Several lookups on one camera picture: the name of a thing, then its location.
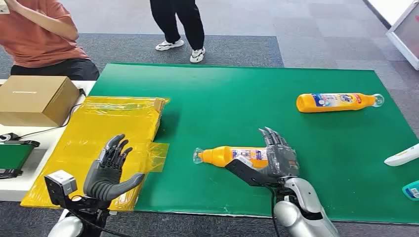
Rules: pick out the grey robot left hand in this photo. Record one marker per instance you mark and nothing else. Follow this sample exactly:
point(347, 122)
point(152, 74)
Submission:
point(104, 183)

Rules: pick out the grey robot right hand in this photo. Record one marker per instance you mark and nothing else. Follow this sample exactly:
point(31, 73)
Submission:
point(283, 160)

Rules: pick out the orange bottle with clear cap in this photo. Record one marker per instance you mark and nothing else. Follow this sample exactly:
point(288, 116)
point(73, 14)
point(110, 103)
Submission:
point(222, 156)
point(330, 102)

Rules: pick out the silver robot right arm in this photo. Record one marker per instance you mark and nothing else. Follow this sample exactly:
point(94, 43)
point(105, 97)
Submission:
point(304, 209)

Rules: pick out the white plastic bottle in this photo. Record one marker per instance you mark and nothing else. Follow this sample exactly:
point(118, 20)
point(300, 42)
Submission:
point(404, 156)

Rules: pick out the yellow film wrapped package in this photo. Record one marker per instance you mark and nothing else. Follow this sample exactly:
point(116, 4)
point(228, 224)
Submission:
point(98, 130)

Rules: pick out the green table mat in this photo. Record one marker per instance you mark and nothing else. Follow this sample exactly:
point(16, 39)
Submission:
point(229, 108)

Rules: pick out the black and green device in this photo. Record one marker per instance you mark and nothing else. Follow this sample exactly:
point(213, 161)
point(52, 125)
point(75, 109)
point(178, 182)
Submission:
point(13, 157)

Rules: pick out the brown cardboard box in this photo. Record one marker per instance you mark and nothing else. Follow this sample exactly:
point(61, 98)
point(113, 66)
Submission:
point(36, 98)

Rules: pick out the teal plastic container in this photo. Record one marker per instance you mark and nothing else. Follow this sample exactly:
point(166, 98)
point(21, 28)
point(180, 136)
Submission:
point(412, 191)

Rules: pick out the seated person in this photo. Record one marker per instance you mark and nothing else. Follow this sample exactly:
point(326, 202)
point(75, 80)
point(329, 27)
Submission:
point(36, 39)

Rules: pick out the standing person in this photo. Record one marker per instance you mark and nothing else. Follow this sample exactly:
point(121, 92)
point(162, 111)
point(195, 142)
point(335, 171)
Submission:
point(183, 19)

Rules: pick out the white framed board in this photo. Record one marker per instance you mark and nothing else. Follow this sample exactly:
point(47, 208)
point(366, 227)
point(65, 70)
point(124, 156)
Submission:
point(407, 36)

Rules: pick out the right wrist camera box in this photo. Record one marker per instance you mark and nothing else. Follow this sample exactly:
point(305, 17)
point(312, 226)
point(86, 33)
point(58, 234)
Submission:
point(245, 170)

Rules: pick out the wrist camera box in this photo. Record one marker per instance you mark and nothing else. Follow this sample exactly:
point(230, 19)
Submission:
point(245, 170)
point(60, 186)

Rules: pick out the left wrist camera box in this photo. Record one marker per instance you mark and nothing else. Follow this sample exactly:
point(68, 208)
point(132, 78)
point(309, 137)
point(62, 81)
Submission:
point(60, 186)

